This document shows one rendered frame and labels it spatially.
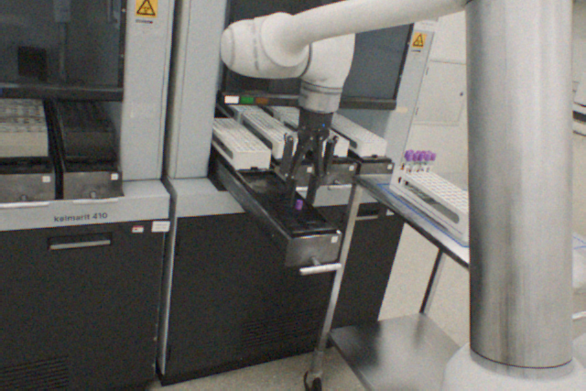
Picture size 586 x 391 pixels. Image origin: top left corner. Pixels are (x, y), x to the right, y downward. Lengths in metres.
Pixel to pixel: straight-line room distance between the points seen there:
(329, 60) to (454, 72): 2.47
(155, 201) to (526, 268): 1.00
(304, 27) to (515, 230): 0.52
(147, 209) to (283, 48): 0.62
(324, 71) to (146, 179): 0.62
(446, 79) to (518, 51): 2.91
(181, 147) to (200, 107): 0.12
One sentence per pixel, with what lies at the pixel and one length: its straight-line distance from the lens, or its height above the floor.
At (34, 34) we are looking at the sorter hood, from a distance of 1.26.
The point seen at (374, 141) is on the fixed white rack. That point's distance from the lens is 1.64.
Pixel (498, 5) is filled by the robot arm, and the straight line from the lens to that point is 0.53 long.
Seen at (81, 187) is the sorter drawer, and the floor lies 0.77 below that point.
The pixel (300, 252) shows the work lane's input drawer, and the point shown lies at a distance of 1.08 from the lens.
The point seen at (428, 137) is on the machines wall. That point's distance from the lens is 3.50.
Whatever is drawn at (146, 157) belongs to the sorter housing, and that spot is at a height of 0.80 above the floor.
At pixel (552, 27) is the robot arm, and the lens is 0.54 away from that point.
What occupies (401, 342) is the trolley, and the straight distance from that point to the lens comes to 1.74.
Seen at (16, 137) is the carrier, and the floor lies 0.87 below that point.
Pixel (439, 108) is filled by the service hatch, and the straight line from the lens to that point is 3.47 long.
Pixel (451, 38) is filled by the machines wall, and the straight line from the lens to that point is 3.38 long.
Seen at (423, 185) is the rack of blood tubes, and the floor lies 0.88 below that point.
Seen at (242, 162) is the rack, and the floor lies 0.84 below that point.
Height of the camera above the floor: 1.31
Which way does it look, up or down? 21 degrees down
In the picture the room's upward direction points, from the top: 10 degrees clockwise
